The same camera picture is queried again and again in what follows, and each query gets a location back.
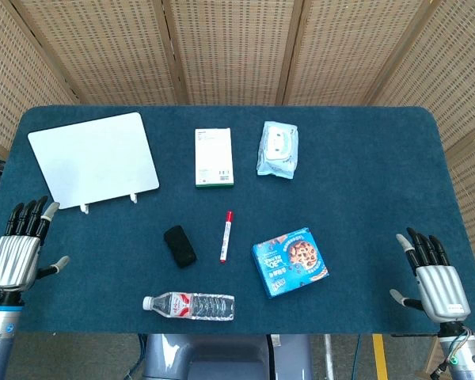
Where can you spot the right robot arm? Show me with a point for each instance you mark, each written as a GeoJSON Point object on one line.
{"type": "Point", "coordinates": [461, 350]}

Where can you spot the blue table cloth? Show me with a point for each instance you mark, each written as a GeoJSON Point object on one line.
{"type": "Point", "coordinates": [237, 221]}

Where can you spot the blue cookie box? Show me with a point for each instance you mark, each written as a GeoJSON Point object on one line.
{"type": "Point", "coordinates": [289, 261]}

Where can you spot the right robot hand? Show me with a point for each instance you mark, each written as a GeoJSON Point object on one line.
{"type": "Point", "coordinates": [439, 283]}

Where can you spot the red white marker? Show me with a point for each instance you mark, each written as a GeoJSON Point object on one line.
{"type": "Point", "coordinates": [225, 236]}

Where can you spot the grey robot torso base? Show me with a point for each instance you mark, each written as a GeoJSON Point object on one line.
{"type": "Point", "coordinates": [225, 358]}

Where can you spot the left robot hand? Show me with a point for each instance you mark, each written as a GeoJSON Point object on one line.
{"type": "Point", "coordinates": [14, 257]}

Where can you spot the clear plastic water bottle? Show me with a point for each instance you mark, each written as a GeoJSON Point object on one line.
{"type": "Point", "coordinates": [190, 305]}

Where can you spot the woven bamboo folding screen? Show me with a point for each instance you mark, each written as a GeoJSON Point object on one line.
{"type": "Point", "coordinates": [237, 51]}

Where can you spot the white rectangular carton box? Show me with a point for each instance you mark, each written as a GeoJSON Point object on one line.
{"type": "Point", "coordinates": [213, 156]}

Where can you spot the light blue wet wipes pack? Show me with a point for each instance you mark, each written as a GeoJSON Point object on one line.
{"type": "Point", "coordinates": [277, 149]}

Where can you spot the black eraser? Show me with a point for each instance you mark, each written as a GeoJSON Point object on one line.
{"type": "Point", "coordinates": [180, 246]}

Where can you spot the white board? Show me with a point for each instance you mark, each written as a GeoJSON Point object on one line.
{"type": "Point", "coordinates": [93, 158]}

